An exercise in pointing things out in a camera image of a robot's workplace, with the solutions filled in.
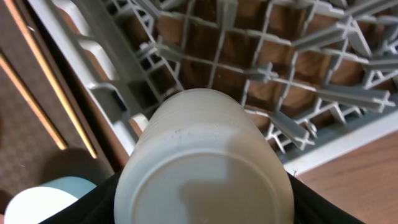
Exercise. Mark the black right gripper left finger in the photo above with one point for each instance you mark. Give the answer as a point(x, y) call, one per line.
point(96, 207)

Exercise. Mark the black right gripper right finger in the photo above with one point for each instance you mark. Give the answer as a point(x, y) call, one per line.
point(312, 208)

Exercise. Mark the blue plastic bowl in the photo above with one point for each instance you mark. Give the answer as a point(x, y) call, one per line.
point(39, 203)

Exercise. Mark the white plastic cup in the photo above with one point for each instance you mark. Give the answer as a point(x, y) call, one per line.
point(201, 159)

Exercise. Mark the grey dishwasher rack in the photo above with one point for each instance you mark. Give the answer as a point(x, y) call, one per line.
point(320, 77)

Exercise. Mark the dark brown serving tray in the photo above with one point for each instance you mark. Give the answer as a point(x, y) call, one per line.
point(29, 156)

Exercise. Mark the left wooden chopstick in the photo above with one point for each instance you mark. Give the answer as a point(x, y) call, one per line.
point(33, 104)

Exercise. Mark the wooden chopstick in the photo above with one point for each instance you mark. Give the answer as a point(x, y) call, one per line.
point(33, 104)
point(23, 27)

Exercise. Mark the right wooden chopstick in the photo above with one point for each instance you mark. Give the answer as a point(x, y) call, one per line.
point(23, 27)

